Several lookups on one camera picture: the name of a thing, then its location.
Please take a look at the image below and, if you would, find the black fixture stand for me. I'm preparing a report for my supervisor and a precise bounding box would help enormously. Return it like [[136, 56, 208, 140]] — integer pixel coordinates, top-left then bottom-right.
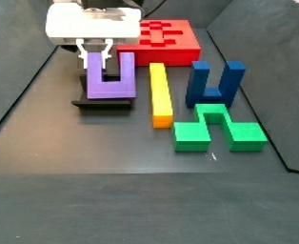
[[71, 73, 134, 110]]

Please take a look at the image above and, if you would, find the purple U-shaped block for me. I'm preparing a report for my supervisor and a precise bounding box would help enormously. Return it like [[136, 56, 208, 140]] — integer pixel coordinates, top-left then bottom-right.
[[87, 52, 136, 99]]

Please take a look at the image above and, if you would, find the blue U-shaped block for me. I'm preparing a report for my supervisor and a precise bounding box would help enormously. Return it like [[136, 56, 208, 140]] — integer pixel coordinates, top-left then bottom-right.
[[186, 61, 247, 109]]

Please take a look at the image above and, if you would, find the yellow long bar block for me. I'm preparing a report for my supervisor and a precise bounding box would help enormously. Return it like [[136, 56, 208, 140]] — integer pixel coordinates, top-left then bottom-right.
[[150, 63, 174, 129]]

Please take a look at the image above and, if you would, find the green zigzag block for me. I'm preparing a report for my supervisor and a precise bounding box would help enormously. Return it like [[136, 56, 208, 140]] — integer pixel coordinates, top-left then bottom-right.
[[174, 104, 268, 152]]

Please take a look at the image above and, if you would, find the red board with slots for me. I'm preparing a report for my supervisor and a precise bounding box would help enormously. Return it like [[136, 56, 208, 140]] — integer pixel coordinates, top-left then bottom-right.
[[118, 19, 202, 67]]

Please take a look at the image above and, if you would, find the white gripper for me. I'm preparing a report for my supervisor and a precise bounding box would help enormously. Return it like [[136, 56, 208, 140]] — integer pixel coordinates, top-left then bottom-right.
[[45, 0, 143, 69]]

